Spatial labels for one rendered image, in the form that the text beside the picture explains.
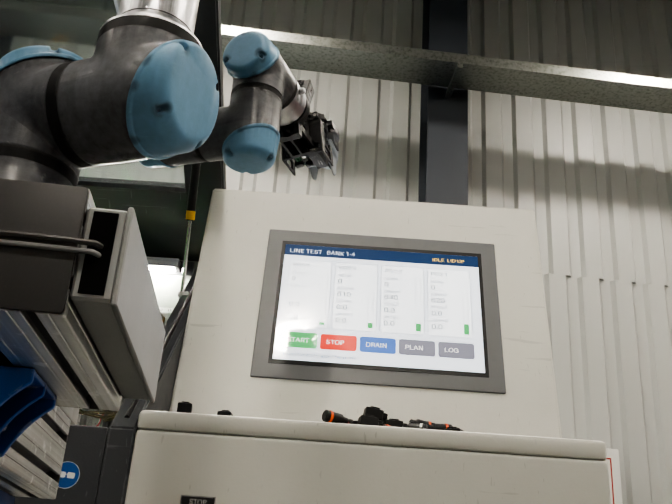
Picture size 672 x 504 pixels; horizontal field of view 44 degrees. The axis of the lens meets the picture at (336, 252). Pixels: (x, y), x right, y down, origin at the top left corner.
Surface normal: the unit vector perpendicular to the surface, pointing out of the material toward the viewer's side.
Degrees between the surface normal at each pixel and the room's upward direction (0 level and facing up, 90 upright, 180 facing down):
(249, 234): 76
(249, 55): 90
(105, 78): 96
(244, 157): 180
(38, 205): 90
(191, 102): 97
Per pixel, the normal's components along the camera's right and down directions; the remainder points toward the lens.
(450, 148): 0.11, -0.40
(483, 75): -0.06, 0.91
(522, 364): 0.04, -0.62
